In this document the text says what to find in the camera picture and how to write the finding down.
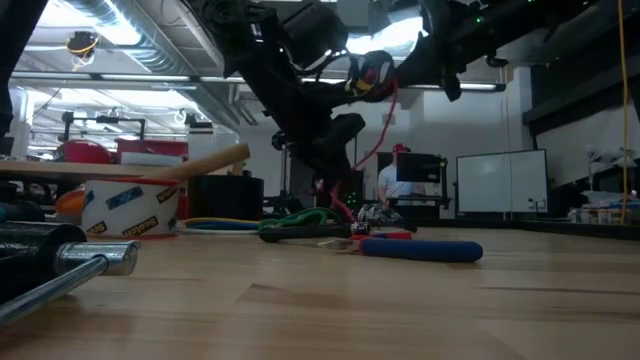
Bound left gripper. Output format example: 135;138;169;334
272;112;368;201

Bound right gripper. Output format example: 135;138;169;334
396;18;482;104

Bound black plastic cord spool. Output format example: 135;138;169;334
343;48;400;105

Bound thin red cord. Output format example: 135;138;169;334
327;77;401;224

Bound long ceiling light bar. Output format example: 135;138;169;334
404;81;507;94
8;71;247;85

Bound person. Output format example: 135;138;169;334
376;142;427;208

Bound computer monitor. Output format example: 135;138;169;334
395;151;445;185

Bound wooden block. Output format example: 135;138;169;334
149;142;252;183

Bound whiteboard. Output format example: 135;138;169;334
454;148;550;217

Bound red box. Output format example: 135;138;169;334
114;137;191;158

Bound white box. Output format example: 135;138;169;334
119;150;184;168

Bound red tape dispenser with roll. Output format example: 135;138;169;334
81;175;183;241

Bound red round container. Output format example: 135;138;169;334
55;138;116;166

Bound black C-clamp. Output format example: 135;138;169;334
0;221;143;327

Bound multicolour ribbon cable bundle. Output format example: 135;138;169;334
179;201;407;237

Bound red and blue handled pliers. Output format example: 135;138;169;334
319;229;485;265

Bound silver ventilation duct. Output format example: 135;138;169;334
63;0;242;132

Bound yellow extension cable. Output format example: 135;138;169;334
615;0;633;227

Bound hanging yellow cord reel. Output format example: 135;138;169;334
65;29;100;71

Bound wooden handle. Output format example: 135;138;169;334
0;158;236;184

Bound blue handled screwdriver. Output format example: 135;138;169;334
0;200;48;224

